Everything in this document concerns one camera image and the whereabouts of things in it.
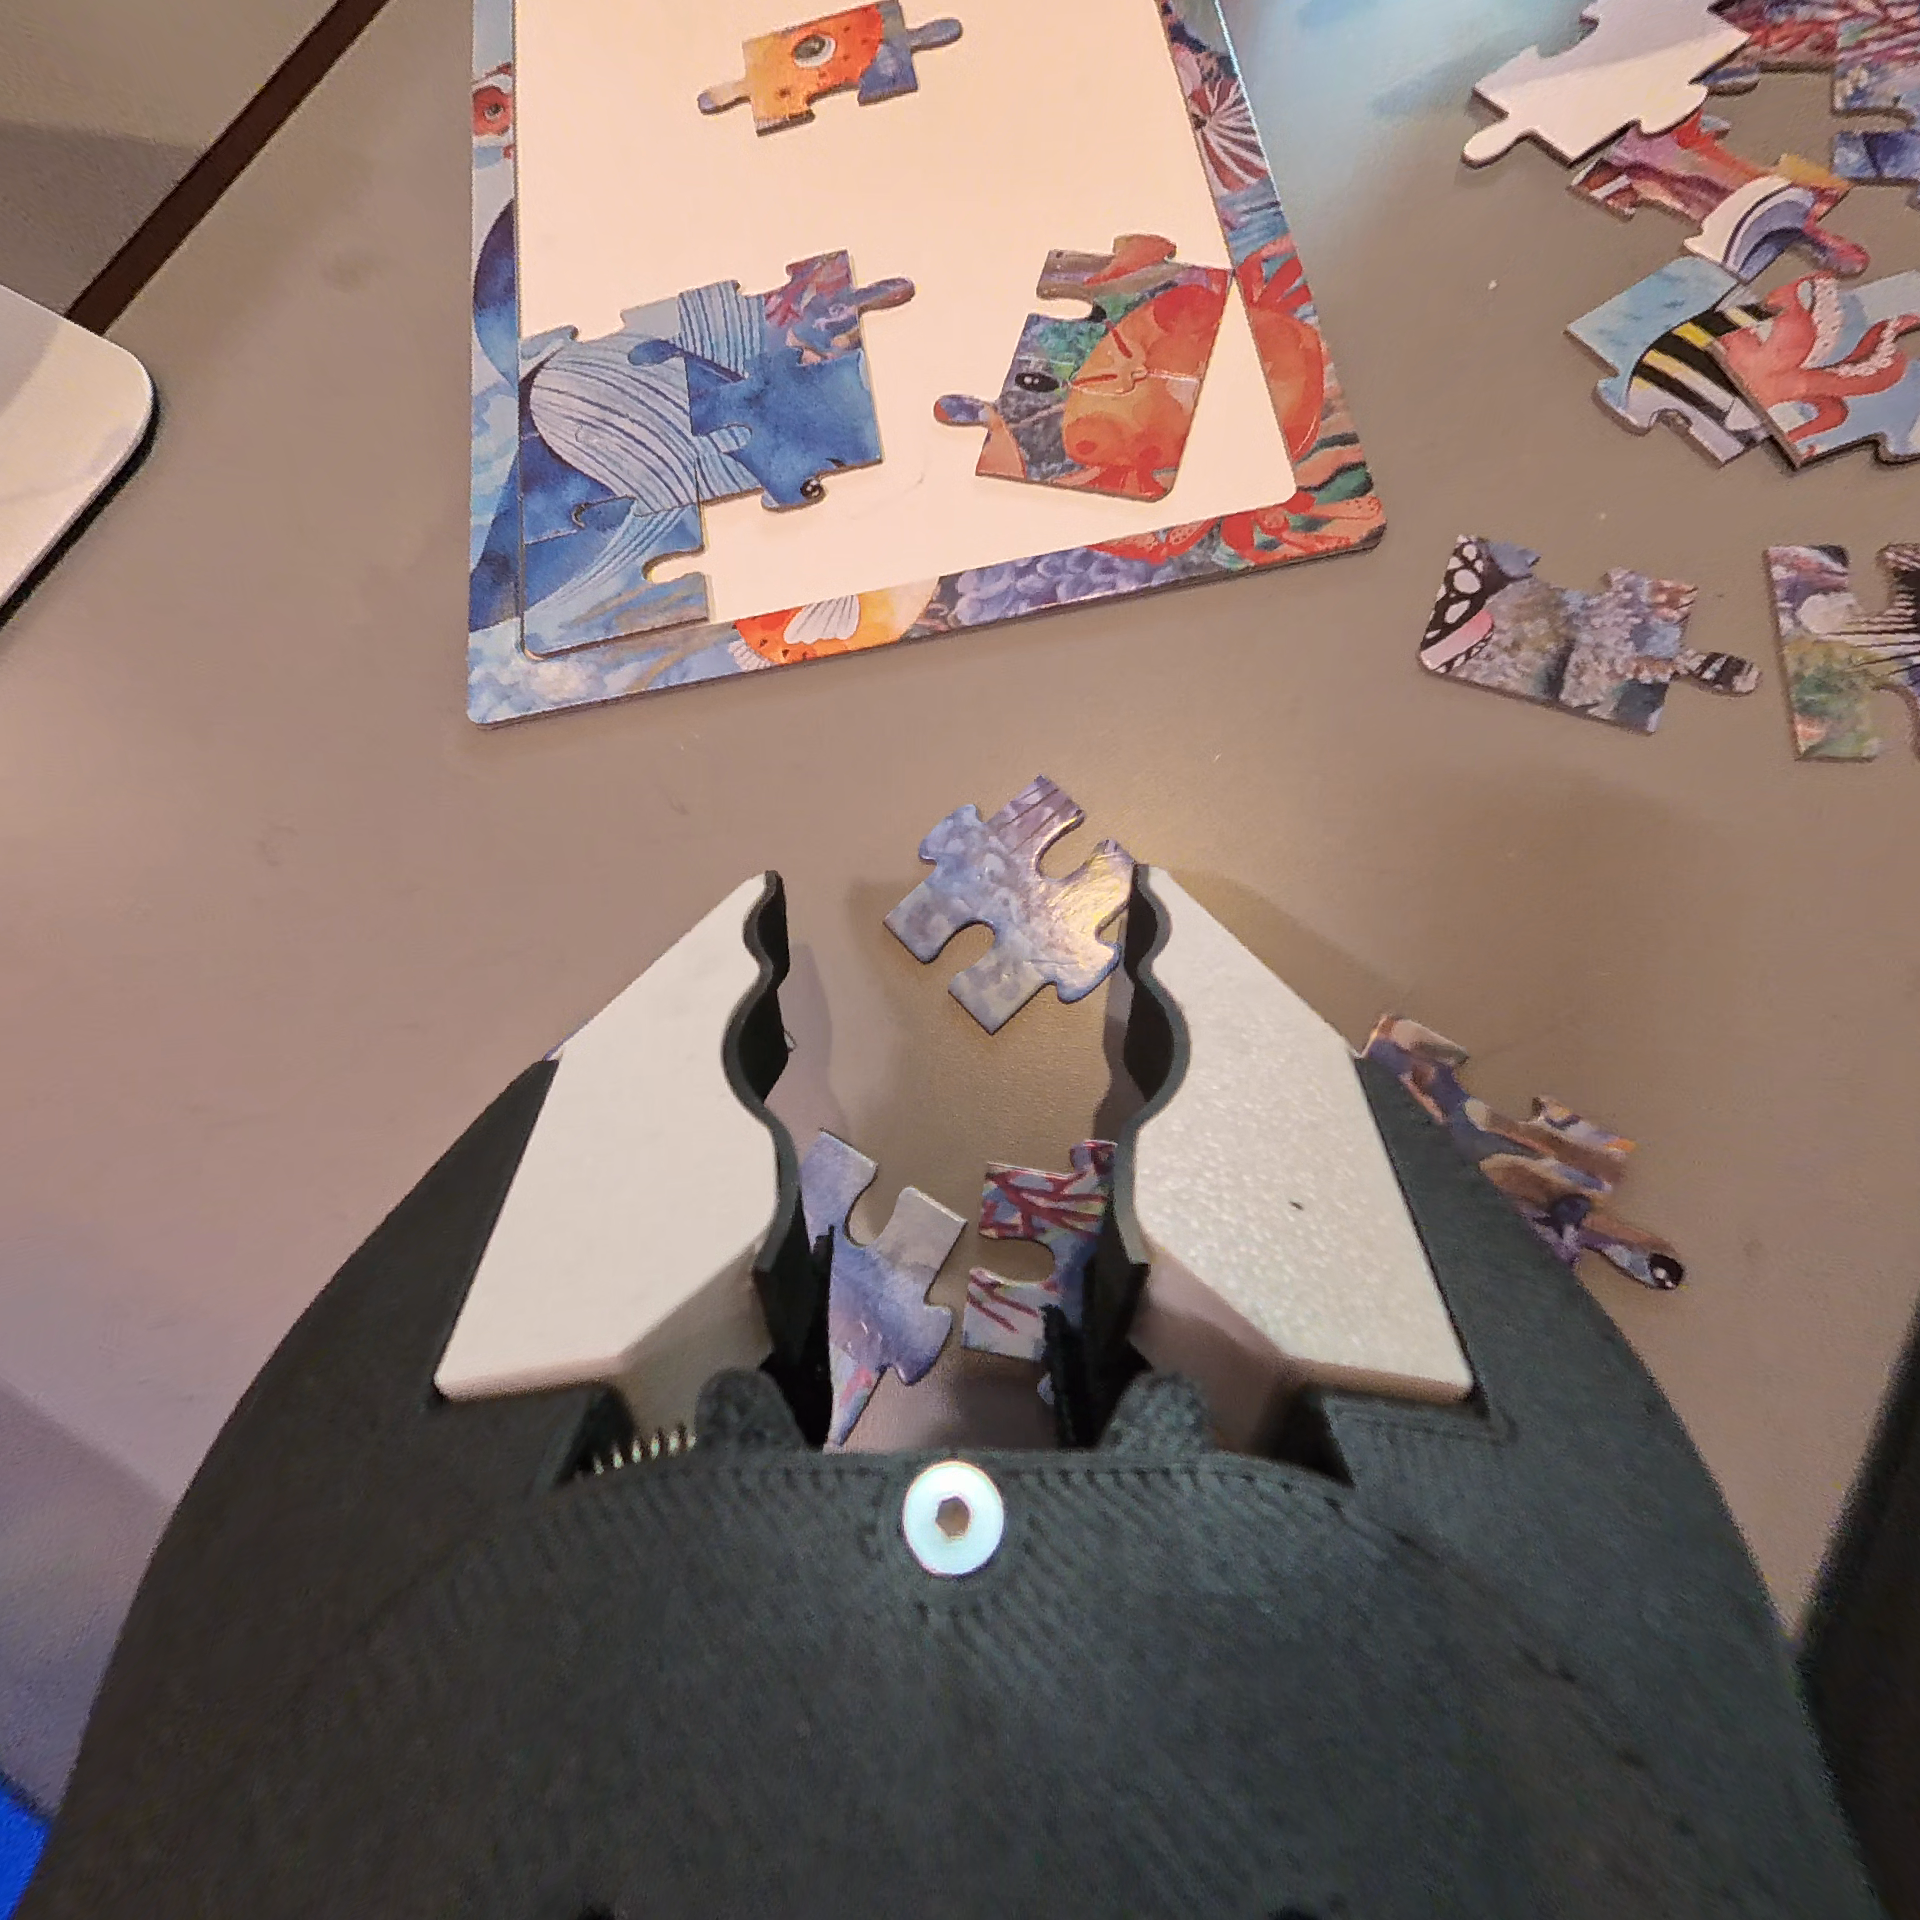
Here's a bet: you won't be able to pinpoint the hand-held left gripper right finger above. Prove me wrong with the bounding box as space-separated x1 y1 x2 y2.
1039 868 1480 1444

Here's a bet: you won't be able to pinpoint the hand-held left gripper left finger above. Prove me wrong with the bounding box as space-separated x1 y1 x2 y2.
435 872 834 1444

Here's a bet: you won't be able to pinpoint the purple blue bubbly puzzle piece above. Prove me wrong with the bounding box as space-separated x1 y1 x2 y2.
882 773 1143 1034

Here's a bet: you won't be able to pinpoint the joined orange crab puzzle pieces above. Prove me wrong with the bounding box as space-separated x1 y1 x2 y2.
933 234 1237 507

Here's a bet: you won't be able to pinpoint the red octopus puzzle piece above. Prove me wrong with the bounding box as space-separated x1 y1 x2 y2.
1713 269 1920 467

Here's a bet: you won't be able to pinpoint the ocean jigsaw puzzle frame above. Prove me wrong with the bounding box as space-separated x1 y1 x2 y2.
461 0 1393 730

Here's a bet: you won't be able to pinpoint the orange pufferfish puzzle piece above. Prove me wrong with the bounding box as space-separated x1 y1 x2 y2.
694 0 962 137

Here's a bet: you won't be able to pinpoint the purple orange fish puzzle piece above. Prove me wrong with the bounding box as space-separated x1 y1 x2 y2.
1359 1021 1680 1292

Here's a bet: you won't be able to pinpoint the red coral striped puzzle piece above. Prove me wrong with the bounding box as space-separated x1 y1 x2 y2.
960 1139 1121 1363

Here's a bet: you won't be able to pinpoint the purple white-patch puzzle piece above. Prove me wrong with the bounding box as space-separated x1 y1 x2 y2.
806 1134 967 1450

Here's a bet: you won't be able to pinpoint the black white spotted puzzle piece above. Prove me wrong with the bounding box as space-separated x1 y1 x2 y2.
1415 537 1761 740

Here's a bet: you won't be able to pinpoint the dark perforated panel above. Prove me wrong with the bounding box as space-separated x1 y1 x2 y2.
1790 1326 1920 1920

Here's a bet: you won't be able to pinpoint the joined blue whale puzzle pieces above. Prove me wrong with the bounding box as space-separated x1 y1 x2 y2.
521 251 912 657

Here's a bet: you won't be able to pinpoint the green grey urchin-spine puzzle piece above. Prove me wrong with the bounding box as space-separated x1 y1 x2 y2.
1767 544 1920 764

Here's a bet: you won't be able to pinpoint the blue object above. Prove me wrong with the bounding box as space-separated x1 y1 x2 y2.
0 1770 49 1920

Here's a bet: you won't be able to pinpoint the yellow black striped fish piece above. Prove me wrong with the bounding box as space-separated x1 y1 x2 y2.
1565 258 1803 467

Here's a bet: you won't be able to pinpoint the red coral white wave piece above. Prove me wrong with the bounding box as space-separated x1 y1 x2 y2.
1576 108 1872 281

